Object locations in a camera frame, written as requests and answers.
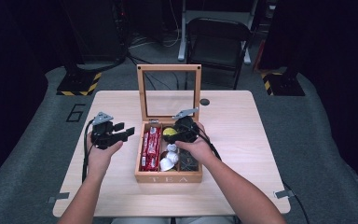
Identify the black round table cap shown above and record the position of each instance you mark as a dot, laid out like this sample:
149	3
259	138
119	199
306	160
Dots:
204	102

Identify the black yellow striped stand base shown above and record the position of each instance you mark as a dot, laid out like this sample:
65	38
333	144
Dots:
79	83
284	84

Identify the white capsule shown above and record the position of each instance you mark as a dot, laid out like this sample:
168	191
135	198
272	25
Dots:
173	157
171	147
166	165

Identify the black folding chair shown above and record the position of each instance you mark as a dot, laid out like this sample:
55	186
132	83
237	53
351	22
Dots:
217	46

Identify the red snack packet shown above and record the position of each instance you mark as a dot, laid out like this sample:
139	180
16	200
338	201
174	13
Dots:
154	146
144	152

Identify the brown capsule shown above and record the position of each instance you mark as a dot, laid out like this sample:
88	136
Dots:
163	155

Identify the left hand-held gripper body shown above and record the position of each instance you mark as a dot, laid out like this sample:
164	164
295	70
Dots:
104	133

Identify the dark curtain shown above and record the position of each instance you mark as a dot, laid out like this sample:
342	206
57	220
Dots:
332	37
9	77

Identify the person's right hand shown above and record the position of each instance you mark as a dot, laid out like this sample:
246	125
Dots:
200	149

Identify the wooden box with glass lid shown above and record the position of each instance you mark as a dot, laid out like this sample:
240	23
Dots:
167	178

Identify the grey tape strip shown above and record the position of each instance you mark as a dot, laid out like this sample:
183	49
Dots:
59	197
283	194

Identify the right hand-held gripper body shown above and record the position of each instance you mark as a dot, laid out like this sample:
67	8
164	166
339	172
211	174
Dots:
186	129

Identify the yellow capsule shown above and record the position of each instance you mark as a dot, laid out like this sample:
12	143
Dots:
169	131

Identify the dark tea bags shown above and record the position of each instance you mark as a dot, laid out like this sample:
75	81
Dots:
189	163

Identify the person's left hand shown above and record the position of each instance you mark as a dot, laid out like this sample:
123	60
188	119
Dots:
99	161

